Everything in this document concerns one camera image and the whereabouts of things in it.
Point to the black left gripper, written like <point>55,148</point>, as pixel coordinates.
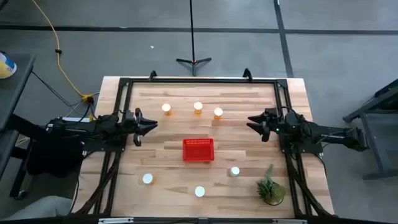
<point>132,124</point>

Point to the orange pill bottle white cap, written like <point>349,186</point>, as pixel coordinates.
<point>199,191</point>
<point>147,178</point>
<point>218,112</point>
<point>198,106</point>
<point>166,108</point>

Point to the silver metal bracket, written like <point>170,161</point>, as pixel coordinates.
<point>115,220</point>
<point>289,221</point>

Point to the dark metal cart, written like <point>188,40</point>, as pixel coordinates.
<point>382,140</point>

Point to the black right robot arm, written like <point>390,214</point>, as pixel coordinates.
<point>326,133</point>

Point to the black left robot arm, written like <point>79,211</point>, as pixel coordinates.
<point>93,127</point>

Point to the long black floor tape strip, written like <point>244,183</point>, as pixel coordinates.
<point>93,28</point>

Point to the dark side table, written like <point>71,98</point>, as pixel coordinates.
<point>15,93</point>

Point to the person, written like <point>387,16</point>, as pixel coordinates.
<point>43,207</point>

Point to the yellow and blue container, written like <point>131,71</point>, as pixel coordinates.
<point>6,68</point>

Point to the black metal table frame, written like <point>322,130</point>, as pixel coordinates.
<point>202,80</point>

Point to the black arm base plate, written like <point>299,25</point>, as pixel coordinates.
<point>105,147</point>
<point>311,149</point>

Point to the short black floor tape strip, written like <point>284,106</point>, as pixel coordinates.
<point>283,37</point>

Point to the black table clamp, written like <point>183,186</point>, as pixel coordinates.
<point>247,74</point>
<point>152,75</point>

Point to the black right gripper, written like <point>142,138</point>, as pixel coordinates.
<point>270,123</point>

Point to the red plastic basket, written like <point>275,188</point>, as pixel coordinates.
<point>198,151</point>

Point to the small green potted plant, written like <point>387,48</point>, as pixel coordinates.
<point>269,189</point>

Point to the black tripod stand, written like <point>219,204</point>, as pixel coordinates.
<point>194,61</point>

